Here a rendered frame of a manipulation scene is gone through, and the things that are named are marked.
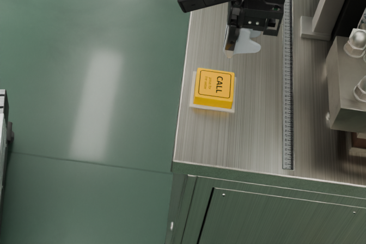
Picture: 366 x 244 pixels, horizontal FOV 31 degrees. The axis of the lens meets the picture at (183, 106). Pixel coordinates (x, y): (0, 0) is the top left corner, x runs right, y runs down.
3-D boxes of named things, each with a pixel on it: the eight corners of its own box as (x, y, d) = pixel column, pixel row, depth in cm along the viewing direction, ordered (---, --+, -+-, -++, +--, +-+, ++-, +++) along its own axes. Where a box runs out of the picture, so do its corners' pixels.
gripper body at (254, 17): (276, 41, 105) (292, -16, 96) (222, 34, 105) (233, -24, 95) (276, 6, 110) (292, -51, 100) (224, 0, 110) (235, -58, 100)
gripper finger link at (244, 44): (255, 73, 113) (265, 36, 106) (220, 68, 113) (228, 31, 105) (255, 59, 115) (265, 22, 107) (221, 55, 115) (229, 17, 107)
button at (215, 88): (195, 74, 125) (197, 66, 123) (232, 80, 125) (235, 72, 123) (192, 104, 121) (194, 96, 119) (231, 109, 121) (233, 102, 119)
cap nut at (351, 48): (342, 41, 116) (351, 23, 112) (363, 43, 116) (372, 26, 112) (343, 56, 114) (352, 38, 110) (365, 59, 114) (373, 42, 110)
